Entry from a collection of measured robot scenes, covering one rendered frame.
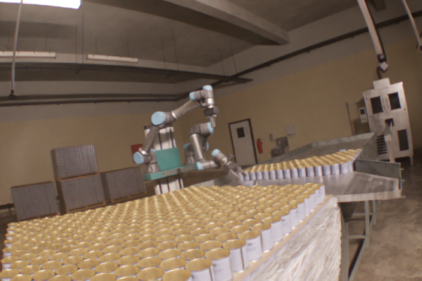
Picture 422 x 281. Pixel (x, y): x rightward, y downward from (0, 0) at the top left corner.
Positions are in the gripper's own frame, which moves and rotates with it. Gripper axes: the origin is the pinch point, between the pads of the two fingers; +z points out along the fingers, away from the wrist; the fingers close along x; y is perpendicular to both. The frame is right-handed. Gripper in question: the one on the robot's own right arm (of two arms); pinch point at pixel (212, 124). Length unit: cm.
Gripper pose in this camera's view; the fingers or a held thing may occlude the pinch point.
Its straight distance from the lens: 186.8
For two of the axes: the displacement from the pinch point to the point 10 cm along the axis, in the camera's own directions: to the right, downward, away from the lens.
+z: 1.5, 9.8, -1.0
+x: -6.3, 1.7, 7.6
